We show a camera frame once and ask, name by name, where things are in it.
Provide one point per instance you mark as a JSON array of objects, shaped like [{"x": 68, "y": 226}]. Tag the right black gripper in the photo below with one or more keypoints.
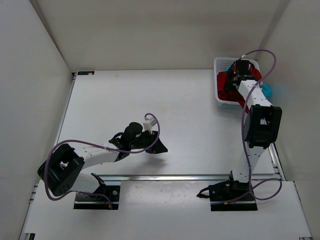
[{"x": 228, "y": 86}]

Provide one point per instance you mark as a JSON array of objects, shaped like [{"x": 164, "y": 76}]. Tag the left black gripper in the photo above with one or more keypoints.
[{"x": 158, "y": 147}]

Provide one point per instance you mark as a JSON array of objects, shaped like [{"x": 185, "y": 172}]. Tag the red t shirt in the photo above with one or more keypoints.
[{"x": 243, "y": 91}]

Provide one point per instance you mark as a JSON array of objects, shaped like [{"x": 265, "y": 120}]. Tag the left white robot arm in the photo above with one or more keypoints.
[{"x": 62, "y": 172}]

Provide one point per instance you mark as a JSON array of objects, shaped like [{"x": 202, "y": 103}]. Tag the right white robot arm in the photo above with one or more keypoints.
[{"x": 260, "y": 123}]

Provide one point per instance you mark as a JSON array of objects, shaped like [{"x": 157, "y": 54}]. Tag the white plastic basket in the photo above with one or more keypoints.
[{"x": 220, "y": 64}]

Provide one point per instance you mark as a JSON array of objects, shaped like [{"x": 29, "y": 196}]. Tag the teal t shirt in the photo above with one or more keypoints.
[{"x": 267, "y": 90}]

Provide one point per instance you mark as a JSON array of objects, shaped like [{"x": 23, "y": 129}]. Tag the black label sticker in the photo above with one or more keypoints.
[{"x": 86, "y": 73}]

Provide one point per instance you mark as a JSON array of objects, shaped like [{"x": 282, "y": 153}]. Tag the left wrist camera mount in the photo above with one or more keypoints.
[{"x": 149, "y": 123}]

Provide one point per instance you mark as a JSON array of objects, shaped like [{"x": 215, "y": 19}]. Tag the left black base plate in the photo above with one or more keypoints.
[{"x": 108, "y": 199}]

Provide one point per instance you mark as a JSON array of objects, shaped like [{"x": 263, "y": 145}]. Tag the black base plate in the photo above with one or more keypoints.
[
  {"x": 108, "y": 199},
  {"x": 224, "y": 199}
]

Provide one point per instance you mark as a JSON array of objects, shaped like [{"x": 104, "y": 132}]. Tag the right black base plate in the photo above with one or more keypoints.
[{"x": 224, "y": 199}]

